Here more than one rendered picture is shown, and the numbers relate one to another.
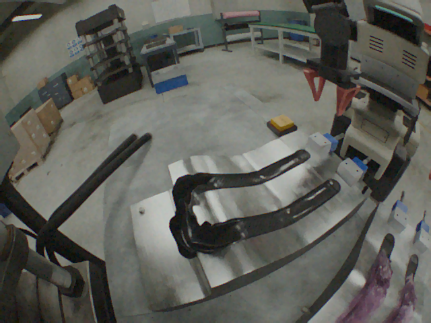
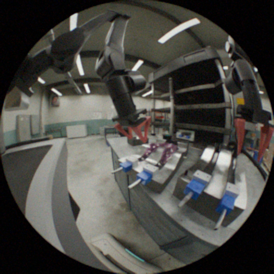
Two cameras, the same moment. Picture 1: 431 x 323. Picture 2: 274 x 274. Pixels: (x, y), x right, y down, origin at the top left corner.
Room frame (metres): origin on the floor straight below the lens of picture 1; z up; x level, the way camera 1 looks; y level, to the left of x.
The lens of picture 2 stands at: (0.27, -0.50, 1.05)
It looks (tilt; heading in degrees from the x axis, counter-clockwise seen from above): 11 degrees down; 165
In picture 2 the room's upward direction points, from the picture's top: straight up
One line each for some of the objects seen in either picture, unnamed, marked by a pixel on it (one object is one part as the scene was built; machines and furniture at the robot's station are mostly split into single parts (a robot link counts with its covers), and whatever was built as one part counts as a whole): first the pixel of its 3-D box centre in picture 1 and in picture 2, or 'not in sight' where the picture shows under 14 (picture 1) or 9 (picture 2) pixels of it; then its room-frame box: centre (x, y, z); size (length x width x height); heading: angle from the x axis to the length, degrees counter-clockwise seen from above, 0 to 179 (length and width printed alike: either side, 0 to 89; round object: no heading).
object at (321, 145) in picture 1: (329, 142); (225, 207); (0.30, -0.30, 0.89); 0.13 x 0.05 x 0.05; 104
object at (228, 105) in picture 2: not in sight; (193, 114); (-0.57, 0.68, 1.20); 1.29 x 0.83 x 0.19; 13
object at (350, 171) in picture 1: (358, 167); (192, 191); (0.20, -0.33, 0.89); 0.13 x 0.05 x 0.05; 104
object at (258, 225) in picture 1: (260, 193); (224, 158); (0.19, -0.07, 0.92); 0.35 x 0.16 x 0.09; 103
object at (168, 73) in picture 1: (168, 73); not in sight; (3.47, 0.52, 0.28); 0.61 x 0.41 x 0.15; 100
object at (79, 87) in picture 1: (80, 83); not in sight; (5.82, 3.86, 0.42); 0.86 x 0.33 x 0.83; 100
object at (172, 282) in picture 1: (250, 206); (223, 167); (0.19, -0.05, 0.87); 0.50 x 0.26 x 0.14; 103
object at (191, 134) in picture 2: not in sight; (191, 135); (-0.52, 0.60, 0.87); 0.50 x 0.27 x 0.17; 103
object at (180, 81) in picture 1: (170, 81); not in sight; (3.47, 0.52, 0.11); 0.61 x 0.41 x 0.22; 100
